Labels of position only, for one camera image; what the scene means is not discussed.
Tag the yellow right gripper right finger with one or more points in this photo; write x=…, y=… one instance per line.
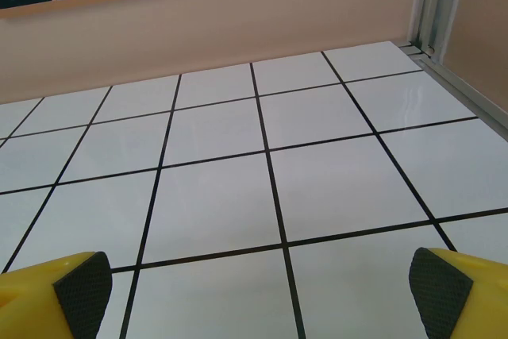
x=476, y=299

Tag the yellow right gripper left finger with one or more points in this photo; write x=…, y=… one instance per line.
x=31, y=299

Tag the aluminium table side rail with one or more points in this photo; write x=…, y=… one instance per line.
x=460, y=81

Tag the aluminium frame post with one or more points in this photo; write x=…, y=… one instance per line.
x=436, y=1

